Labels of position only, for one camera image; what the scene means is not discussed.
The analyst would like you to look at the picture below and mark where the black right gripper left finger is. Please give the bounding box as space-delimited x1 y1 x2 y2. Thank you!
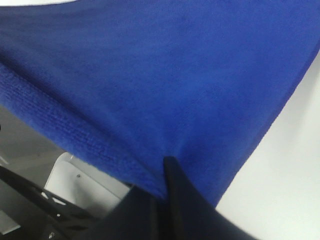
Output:
92 186 165 240

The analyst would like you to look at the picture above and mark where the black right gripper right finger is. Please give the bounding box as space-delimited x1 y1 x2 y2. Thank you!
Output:
163 156 255 240

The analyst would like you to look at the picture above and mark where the blue microfibre towel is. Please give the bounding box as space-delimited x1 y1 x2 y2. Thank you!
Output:
0 0 320 206

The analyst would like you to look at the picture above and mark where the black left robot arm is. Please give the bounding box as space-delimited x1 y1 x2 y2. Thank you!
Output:
0 166 98 240

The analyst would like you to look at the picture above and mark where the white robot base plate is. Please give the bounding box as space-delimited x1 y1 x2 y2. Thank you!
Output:
44 152 130 217

